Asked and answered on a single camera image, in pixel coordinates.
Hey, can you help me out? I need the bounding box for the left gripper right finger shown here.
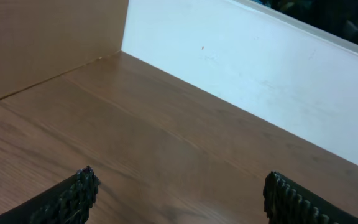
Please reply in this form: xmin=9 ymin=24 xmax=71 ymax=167
xmin=263 ymin=172 xmax=358 ymax=224

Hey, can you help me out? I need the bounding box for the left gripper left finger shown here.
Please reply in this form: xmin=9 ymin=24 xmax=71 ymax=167
xmin=0 ymin=166 xmax=101 ymax=224

